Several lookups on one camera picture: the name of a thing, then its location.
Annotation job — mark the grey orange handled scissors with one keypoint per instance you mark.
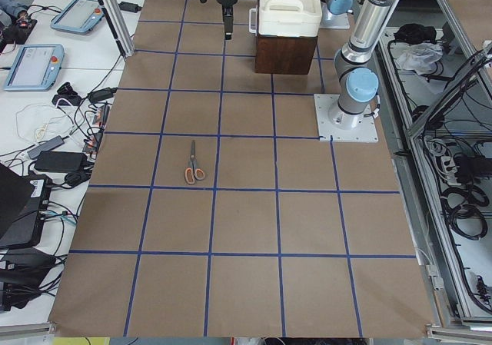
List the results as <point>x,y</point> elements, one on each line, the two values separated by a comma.
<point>193,172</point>

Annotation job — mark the dark wooden drawer cabinet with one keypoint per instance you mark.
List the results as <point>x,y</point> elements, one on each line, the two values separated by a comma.
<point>284,55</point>

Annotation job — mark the cream white plastic tray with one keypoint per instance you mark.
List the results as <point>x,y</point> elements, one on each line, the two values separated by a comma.
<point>286,18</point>

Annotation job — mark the small black power adapter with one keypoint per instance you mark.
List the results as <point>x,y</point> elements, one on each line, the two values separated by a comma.
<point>129,7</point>

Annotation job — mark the blue teach pendant far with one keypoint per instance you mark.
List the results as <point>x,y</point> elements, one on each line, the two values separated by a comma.
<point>78,17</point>

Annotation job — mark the blue teach pendant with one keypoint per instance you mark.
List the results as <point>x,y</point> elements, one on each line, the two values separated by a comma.
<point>35,68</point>
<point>78,17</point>

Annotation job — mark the white crumpled cloth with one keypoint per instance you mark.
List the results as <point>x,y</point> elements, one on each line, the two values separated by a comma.
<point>421,58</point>

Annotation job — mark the blue teach pendant near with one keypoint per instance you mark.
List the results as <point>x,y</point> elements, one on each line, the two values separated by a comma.
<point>35,68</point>

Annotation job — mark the black power adapter brick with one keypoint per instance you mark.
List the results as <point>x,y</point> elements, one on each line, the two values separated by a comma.
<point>60,161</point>

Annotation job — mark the black laptop computer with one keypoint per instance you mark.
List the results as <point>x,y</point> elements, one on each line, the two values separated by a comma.
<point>23,201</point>

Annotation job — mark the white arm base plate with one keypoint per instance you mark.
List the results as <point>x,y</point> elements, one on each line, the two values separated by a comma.
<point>335,125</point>
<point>334,14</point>

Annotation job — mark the aluminium frame post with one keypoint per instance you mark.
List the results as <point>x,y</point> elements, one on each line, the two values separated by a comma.
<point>118,27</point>

